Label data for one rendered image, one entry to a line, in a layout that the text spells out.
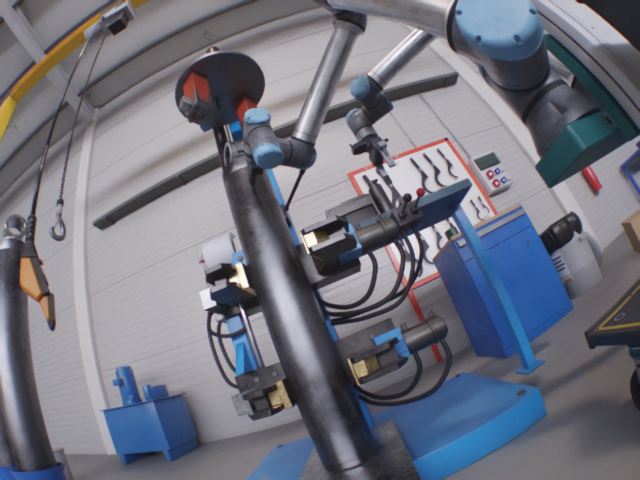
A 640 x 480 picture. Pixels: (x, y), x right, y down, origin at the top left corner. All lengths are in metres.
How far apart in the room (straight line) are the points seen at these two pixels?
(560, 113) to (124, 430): 3.68
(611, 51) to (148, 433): 3.61
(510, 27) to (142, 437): 3.50
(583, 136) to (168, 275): 3.91
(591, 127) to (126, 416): 3.61
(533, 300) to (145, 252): 4.35
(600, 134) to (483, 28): 0.30
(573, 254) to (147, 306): 4.62
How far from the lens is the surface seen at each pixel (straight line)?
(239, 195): 1.25
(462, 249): 2.13
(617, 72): 0.70
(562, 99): 0.67
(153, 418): 3.13
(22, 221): 1.93
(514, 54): 0.55
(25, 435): 1.56
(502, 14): 0.56
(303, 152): 1.00
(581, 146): 0.60
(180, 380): 3.73
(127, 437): 3.46
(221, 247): 2.21
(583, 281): 2.81
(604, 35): 0.83
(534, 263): 2.38
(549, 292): 2.41
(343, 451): 1.08
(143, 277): 4.19
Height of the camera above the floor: 0.57
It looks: 21 degrees up
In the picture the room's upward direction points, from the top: 23 degrees counter-clockwise
